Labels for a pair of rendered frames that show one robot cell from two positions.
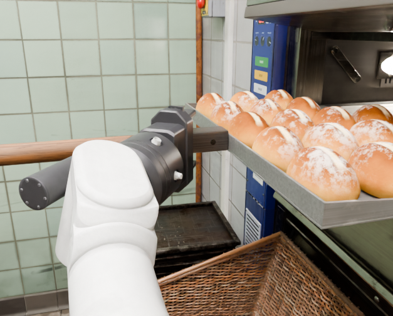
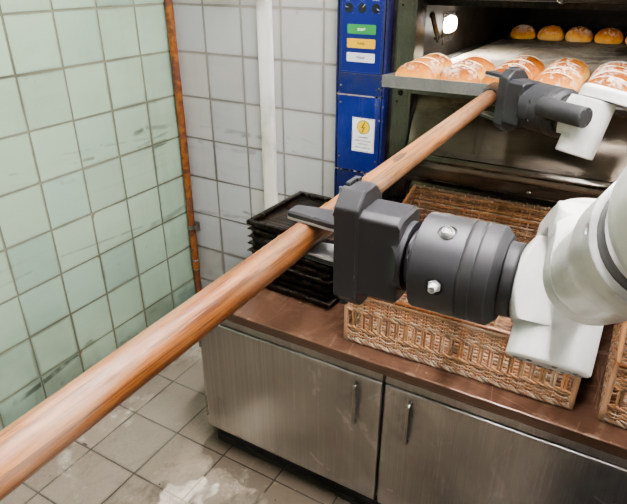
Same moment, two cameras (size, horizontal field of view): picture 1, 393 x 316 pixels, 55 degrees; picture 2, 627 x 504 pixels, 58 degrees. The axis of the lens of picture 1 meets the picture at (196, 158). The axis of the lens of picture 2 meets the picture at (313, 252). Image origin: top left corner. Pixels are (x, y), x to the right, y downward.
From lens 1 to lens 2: 1.13 m
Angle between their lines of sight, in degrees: 43
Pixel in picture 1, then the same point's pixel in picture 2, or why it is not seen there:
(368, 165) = not seen: hidden behind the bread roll
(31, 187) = (585, 113)
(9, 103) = not seen: outside the picture
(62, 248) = (588, 147)
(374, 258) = (532, 162)
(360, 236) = (513, 153)
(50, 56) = not seen: outside the picture
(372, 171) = not seen: hidden behind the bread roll
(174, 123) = (522, 78)
